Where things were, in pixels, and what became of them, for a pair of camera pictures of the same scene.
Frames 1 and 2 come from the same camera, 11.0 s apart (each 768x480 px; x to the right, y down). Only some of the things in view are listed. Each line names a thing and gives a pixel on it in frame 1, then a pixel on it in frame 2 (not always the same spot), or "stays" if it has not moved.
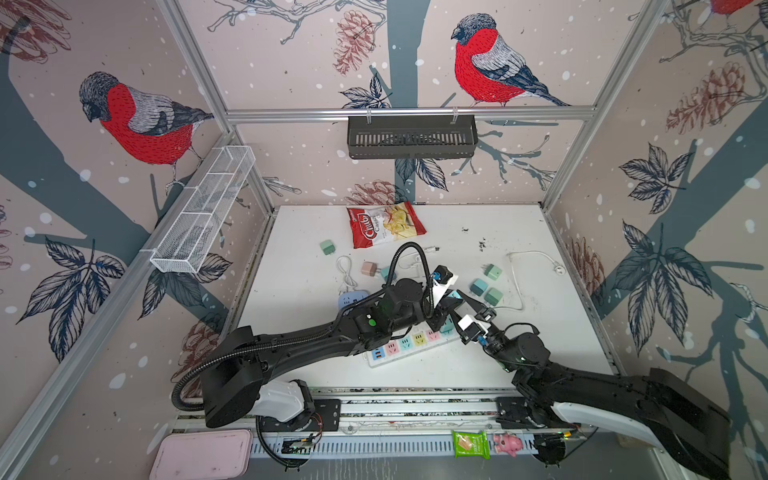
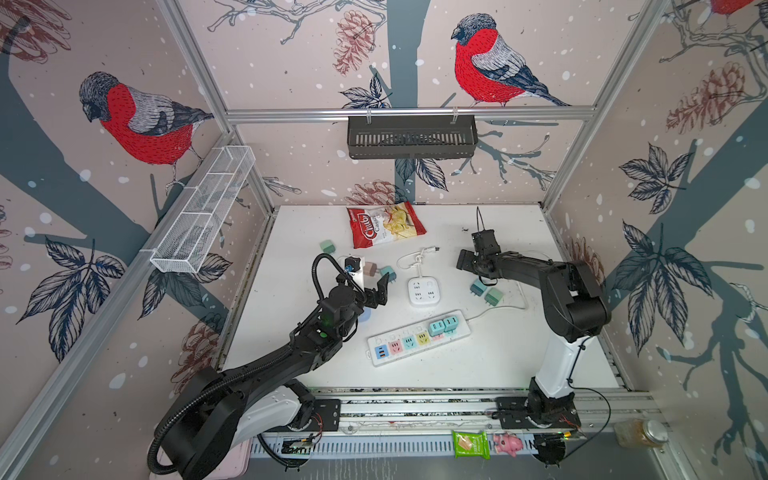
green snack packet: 471,444 stays
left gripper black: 419,288 to 381,294
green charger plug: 493,296 stays
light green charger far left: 327,247 stays
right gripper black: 485,311 to 465,259
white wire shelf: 188,242 stays
